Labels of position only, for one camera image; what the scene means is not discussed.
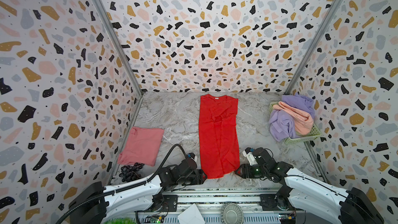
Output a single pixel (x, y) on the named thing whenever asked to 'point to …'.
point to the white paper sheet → (192, 214)
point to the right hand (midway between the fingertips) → (236, 170)
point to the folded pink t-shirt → (142, 146)
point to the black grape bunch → (129, 173)
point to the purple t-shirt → (282, 123)
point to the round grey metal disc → (232, 213)
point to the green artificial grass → (122, 221)
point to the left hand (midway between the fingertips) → (205, 177)
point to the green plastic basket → (299, 138)
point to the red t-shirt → (219, 148)
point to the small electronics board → (154, 219)
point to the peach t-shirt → (303, 122)
